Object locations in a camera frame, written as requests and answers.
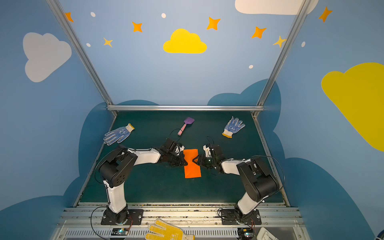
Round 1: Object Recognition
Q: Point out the blue dotted glove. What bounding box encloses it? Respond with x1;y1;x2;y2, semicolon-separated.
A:
222;116;246;139
103;124;135;146

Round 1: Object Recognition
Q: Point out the orange square paper sheet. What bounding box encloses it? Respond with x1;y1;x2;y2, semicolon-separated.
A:
183;149;202;179

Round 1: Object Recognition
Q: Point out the white object bottom right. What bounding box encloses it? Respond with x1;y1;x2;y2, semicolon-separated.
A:
256;227;278;240

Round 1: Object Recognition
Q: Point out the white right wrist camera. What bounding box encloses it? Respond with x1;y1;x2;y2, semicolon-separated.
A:
203;145;212;158

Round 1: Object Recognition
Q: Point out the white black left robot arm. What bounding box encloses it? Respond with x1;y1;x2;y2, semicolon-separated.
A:
97;138;188;226

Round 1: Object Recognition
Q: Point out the green circuit board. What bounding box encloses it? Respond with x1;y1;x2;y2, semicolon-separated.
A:
111;228;130;236
237;228;254;240

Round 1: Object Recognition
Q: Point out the right aluminium frame post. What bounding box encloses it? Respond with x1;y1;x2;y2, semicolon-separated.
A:
252;0;313;120

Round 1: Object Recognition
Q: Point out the left aluminium frame post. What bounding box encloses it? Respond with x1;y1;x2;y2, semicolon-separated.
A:
46;0;114;106

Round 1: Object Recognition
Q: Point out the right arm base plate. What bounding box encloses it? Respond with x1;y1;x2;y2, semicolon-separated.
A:
217;208;262;226

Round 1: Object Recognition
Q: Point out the yellow dotted glove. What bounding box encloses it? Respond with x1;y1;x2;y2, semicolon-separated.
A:
145;219;196;240

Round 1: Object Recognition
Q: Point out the aluminium front rail base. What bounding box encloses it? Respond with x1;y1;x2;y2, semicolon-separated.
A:
52;203;310;240

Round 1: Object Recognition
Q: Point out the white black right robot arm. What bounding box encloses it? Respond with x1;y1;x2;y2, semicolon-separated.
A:
193;145;281;225

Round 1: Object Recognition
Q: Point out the purple pink toy spatula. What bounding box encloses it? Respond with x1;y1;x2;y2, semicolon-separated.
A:
178;117;195;136

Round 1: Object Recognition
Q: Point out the blue dotted glove right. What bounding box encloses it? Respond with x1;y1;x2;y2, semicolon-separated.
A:
222;116;246;139

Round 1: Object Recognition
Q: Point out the blue dotted glove left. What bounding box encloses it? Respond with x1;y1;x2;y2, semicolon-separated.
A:
103;124;135;146

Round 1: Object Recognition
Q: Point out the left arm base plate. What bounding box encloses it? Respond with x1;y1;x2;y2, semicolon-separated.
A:
101;208;144;226

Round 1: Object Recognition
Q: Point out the right green circuit board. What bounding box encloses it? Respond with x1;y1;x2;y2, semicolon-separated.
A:
237;228;254;240

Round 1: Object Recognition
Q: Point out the left green circuit board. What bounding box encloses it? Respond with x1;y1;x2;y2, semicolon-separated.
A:
111;228;130;236

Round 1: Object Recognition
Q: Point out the aluminium frame post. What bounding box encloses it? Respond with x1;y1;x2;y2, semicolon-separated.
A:
252;0;313;120
46;0;114;106

